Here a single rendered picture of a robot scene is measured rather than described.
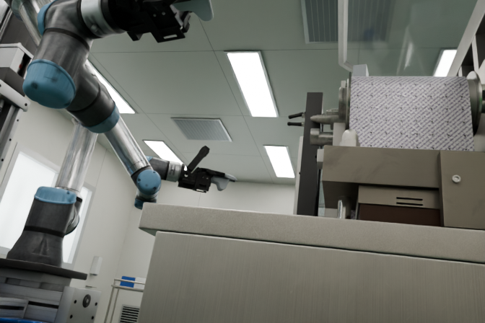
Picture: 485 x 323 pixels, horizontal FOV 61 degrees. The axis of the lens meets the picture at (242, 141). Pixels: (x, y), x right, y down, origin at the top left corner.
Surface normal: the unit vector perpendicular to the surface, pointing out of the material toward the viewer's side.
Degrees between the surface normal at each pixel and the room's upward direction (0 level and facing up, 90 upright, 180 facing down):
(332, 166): 90
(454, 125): 90
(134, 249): 90
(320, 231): 90
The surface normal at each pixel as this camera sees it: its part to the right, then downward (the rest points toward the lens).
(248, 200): -0.21, -0.40
